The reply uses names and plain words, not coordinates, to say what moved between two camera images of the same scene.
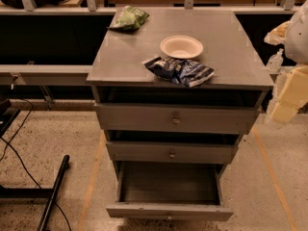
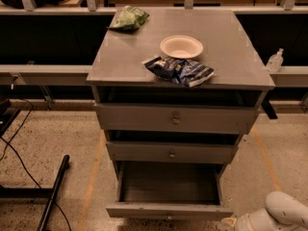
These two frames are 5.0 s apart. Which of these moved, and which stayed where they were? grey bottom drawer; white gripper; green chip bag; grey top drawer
Moved: white gripper
Stayed: grey top drawer; green chip bag; grey bottom drawer
